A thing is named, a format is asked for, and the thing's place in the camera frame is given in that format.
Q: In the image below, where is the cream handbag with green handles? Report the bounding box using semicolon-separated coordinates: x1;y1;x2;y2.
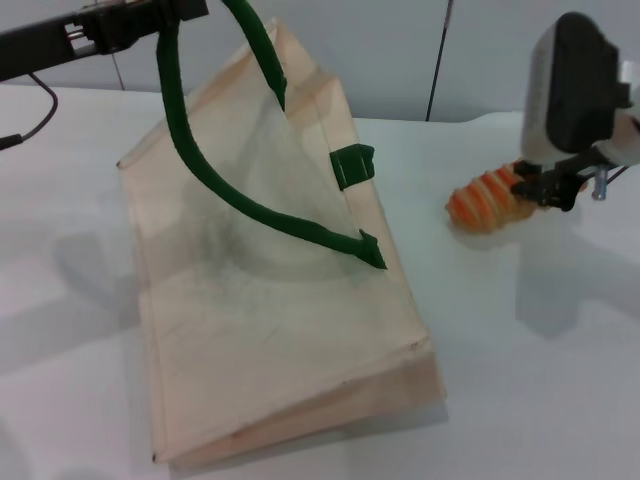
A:
115;0;449;471

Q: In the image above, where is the orange striped bread roll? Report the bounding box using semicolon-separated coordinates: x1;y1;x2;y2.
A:
446;159;539;236

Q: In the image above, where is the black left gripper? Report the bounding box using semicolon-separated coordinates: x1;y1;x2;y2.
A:
0;0;209;82

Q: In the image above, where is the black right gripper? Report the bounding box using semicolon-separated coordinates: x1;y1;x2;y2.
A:
509;146;622;212

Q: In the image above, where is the black cable with connector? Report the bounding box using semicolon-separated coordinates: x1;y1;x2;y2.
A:
0;73;60;152

